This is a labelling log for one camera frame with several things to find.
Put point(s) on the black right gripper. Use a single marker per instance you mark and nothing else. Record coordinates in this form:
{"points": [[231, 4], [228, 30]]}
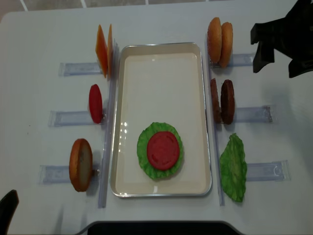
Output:
{"points": [[291, 35]]}

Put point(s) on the dark brown meat patty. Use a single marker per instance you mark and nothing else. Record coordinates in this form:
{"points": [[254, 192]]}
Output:
{"points": [[227, 102]]}

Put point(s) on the green lettuce leaf in rack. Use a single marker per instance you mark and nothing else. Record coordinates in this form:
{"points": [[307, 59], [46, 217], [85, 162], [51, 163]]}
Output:
{"points": [[233, 168]]}

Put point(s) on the red tomato slice on tray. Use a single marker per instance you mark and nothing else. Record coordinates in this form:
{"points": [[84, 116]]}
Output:
{"points": [[163, 150]]}

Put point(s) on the green lettuce leaf on tray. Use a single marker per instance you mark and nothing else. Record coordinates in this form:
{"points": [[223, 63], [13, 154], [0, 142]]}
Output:
{"points": [[147, 133]]}

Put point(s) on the orange cheese slice inner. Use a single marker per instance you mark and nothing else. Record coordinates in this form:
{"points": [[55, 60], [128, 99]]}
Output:
{"points": [[110, 51]]}

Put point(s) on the orange cheese slice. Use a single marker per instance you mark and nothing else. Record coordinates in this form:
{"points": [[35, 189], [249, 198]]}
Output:
{"points": [[110, 51], [101, 51]]}

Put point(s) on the orange cheese slice outer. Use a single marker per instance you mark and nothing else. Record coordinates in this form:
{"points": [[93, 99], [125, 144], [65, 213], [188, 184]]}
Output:
{"points": [[101, 51]]}

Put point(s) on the red tomato slice in rack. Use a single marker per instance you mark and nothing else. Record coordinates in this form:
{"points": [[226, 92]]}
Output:
{"points": [[95, 104]]}

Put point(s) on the bread slice in left rack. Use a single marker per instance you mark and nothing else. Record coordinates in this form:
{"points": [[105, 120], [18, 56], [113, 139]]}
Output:
{"points": [[80, 165]]}

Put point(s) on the plain orange bun slice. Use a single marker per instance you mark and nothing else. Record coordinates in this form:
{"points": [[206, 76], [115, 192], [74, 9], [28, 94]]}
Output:
{"points": [[227, 43]]}

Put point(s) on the sesame bun top slice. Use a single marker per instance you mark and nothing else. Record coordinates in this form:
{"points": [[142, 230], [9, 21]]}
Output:
{"points": [[214, 39]]}

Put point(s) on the clear acrylic rack right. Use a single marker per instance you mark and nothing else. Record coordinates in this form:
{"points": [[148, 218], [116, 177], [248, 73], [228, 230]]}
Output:
{"points": [[256, 172]]}

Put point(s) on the clear acrylic rack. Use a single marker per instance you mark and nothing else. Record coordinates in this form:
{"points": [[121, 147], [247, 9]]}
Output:
{"points": [[256, 172], [50, 174]]}

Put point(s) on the white rectangular metal tray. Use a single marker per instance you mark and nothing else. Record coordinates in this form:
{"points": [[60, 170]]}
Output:
{"points": [[160, 83]]}

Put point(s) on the clear acrylic rack left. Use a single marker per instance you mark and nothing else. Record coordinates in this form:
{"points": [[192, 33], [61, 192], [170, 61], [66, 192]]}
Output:
{"points": [[50, 174]]}

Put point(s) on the black left gripper tip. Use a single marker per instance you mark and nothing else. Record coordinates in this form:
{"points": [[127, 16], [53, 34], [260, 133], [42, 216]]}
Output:
{"points": [[8, 205]]}

